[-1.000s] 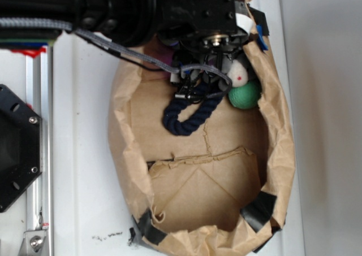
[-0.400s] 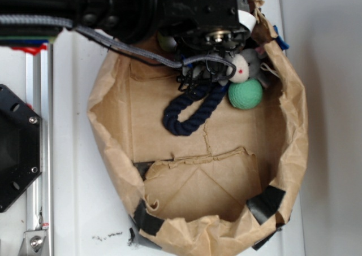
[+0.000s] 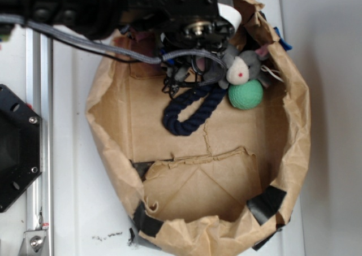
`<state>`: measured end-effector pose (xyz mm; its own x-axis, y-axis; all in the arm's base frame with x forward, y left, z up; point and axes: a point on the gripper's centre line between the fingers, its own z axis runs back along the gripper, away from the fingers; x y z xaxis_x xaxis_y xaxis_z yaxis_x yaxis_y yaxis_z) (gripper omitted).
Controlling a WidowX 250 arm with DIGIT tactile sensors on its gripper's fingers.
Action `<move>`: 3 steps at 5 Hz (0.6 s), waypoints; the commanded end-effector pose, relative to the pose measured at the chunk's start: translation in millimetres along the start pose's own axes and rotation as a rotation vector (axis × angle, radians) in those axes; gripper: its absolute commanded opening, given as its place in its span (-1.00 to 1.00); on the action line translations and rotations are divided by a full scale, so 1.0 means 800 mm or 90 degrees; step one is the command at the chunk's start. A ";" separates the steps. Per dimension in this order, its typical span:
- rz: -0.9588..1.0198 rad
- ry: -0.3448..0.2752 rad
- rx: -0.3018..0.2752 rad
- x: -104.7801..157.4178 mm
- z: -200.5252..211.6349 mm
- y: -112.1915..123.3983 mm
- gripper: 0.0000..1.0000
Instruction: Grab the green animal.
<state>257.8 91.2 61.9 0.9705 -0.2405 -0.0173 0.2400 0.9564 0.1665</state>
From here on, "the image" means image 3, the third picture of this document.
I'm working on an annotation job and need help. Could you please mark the navy blue rope toy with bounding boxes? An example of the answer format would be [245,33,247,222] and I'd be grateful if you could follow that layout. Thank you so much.
[162,84,227,136]

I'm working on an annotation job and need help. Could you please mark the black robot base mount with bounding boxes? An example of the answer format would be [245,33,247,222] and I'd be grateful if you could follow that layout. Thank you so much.
[1,84,41,213]

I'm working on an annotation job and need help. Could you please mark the brown paper bag bin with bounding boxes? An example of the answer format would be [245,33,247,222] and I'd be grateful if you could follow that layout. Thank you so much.
[86,0,311,255]

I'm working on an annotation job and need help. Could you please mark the aluminium frame rail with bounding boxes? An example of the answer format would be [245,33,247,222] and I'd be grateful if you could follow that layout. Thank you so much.
[19,29,54,255]

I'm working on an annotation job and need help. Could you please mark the green textured ball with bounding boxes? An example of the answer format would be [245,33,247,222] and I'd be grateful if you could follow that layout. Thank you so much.
[228,80,264,110]

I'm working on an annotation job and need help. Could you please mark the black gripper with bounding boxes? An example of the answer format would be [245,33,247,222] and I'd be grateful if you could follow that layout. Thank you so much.
[124,0,243,55]

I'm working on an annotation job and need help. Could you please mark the blue tape piece right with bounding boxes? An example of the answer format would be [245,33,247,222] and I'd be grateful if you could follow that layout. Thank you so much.
[273,27,293,51]

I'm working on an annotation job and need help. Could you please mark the grey braided cable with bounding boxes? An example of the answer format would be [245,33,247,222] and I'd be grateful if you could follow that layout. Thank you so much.
[0,12,228,87]

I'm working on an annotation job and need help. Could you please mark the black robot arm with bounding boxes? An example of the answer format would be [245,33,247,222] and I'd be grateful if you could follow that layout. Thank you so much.
[1,0,242,52]

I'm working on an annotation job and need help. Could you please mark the grey plush mouse toy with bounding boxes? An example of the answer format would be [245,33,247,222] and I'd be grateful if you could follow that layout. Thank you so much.
[218,44,283,89]

